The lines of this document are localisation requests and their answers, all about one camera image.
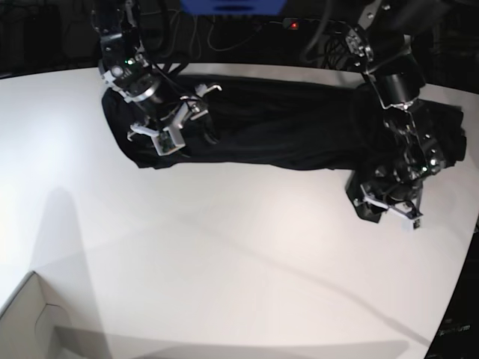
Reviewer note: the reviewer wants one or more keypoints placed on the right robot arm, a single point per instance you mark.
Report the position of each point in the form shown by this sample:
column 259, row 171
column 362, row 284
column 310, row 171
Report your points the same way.
column 129, row 71

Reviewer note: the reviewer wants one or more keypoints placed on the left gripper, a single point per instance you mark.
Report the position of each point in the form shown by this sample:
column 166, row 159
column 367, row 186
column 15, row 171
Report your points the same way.
column 374, row 198

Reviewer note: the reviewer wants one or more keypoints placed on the blue box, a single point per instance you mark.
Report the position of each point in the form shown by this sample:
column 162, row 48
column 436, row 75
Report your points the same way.
column 233, row 7

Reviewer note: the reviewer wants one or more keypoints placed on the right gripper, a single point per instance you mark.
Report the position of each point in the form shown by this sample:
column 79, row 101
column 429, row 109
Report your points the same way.
column 189, row 107

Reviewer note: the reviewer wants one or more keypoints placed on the white cardboard box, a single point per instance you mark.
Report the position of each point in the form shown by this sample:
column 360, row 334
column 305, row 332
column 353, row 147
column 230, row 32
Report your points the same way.
column 27, row 330

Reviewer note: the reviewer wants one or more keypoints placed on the black power strip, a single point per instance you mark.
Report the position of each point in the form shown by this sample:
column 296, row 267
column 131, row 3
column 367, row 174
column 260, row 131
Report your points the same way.
column 295, row 23

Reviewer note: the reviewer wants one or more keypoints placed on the black t-shirt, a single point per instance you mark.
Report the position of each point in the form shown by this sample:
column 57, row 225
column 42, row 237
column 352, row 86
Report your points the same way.
column 294, row 126

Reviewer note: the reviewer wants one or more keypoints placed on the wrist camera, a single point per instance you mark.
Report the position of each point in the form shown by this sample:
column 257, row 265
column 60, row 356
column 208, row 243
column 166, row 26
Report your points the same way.
column 168, row 142
column 411, row 224

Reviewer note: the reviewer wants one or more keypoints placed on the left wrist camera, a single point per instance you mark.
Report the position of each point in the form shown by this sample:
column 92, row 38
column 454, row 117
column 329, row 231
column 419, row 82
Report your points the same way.
column 411, row 224

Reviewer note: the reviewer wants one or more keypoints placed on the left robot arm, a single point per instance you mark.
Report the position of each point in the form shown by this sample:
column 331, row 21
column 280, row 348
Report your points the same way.
column 378, row 36

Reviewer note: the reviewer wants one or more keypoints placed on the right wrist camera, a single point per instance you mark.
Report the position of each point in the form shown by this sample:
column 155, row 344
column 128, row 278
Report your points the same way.
column 168, row 142

